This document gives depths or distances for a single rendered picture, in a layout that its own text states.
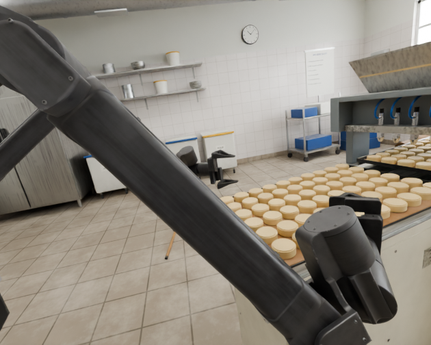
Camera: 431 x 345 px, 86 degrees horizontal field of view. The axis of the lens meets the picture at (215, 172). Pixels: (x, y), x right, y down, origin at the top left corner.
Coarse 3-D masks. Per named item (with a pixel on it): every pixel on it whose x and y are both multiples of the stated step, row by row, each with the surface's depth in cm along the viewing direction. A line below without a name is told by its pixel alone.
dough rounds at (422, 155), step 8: (416, 144) 107; (424, 144) 108; (384, 152) 104; (392, 152) 101; (400, 152) 103; (408, 152) 97; (416, 152) 97; (424, 152) 99; (376, 160) 97; (384, 160) 93; (392, 160) 91; (400, 160) 89; (408, 160) 88; (416, 160) 88; (424, 160) 90; (424, 168) 81
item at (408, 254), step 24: (384, 240) 59; (408, 240) 63; (384, 264) 61; (408, 264) 65; (408, 288) 68; (240, 312) 86; (408, 312) 71; (264, 336) 68; (384, 336) 69; (408, 336) 74
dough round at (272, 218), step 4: (268, 212) 64; (272, 212) 64; (276, 212) 63; (264, 216) 62; (268, 216) 62; (272, 216) 61; (276, 216) 61; (280, 216) 61; (264, 220) 62; (268, 220) 61; (272, 220) 60; (276, 220) 60; (280, 220) 61; (268, 224) 61; (272, 224) 61; (276, 224) 61
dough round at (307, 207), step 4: (308, 200) 68; (300, 204) 66; (304, 204) 66; (308, 204) 65; (312, 204) 65; (316, 204) 65; (300, 208) 65; (304, 208) 64; (308, 208) 64; (312, 208) 64; (316, 208) 65; (304, 212) 64; (308, 212) 64; (312, 212) 64
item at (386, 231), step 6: (426, 210) 65; (414, 216) 63; (420, 216) 64; (402, 222) 62; (408, 222) 63; (384, 228) 59; (390, 228) 60; (396, 228) 61; (384, 234) 60; (300, 270) 51; (306, 270) 52
